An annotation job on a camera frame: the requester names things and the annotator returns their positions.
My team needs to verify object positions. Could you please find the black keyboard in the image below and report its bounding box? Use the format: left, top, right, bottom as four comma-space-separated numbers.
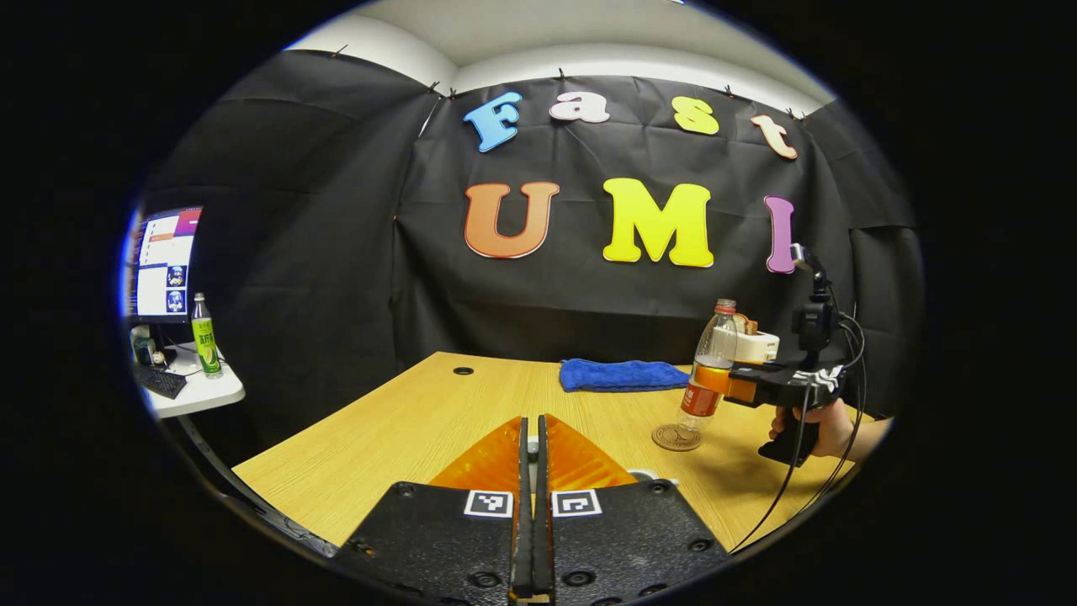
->
135, 363, 188, 401

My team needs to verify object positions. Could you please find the green glass bottle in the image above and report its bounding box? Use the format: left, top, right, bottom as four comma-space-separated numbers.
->
191, 292, 224, 380

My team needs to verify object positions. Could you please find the round brown coaster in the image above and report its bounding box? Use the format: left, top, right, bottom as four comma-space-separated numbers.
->
651, 423, 703, 453

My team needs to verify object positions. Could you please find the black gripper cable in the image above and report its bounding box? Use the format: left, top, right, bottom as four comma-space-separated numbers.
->
729, 383, 815, 555
799, 286, 869, 514

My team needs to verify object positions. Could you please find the blue folded towel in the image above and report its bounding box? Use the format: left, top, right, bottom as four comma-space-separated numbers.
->
559, 359, 692, 394

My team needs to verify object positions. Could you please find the black backdrop cloth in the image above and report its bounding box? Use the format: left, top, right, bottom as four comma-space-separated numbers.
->
139, 49, 926, 439

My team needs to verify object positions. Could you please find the clear plastic water bottle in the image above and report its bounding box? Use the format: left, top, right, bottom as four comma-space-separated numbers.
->
677, 298, 739, 432

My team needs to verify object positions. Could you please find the white side table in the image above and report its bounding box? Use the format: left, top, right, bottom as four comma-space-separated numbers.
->
135, 341, 247, 420

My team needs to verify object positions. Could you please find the computer monitor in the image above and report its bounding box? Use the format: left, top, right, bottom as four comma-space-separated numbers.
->
125, 205, 204, 325

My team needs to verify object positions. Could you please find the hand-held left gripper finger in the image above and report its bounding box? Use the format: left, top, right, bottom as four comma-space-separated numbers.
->
332, 415, 536, 606
535, 412, 733, 606

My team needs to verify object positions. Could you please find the white toaster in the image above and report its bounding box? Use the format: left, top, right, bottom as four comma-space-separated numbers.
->
730, 328, 781, 365

